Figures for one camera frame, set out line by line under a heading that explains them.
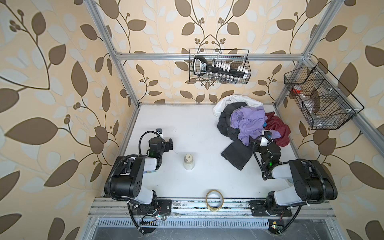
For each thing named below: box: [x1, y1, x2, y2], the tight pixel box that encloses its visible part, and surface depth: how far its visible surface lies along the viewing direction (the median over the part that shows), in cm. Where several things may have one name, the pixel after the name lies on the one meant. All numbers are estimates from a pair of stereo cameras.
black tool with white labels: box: [193, 55, 248, 78], surface depth 85 cm
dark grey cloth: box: [217, 102, 253, 171], surface depth 96 cm
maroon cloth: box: [263, 111, 291, 147], surface depth 99 cm
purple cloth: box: [230, 105, 282, 146], surface depth 98 cm
